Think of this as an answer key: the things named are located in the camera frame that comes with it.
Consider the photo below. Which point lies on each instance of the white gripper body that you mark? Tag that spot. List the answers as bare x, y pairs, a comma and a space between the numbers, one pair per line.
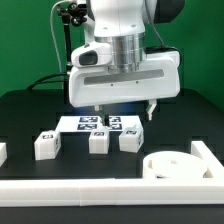
156, 78

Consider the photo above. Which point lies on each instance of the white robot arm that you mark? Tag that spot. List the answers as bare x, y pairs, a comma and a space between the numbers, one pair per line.
114, 65

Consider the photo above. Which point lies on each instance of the white AprilTag base sheet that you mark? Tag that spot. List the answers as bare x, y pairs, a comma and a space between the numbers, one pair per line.
72, 124

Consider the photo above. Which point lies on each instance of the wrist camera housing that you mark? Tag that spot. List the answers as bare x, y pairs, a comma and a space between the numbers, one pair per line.
92, 54

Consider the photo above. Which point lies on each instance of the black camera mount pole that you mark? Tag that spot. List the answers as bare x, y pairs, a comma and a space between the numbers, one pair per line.
72, 14

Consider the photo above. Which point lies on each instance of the white U-shaped barrier frame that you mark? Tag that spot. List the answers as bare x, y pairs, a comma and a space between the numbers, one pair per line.
91, 192

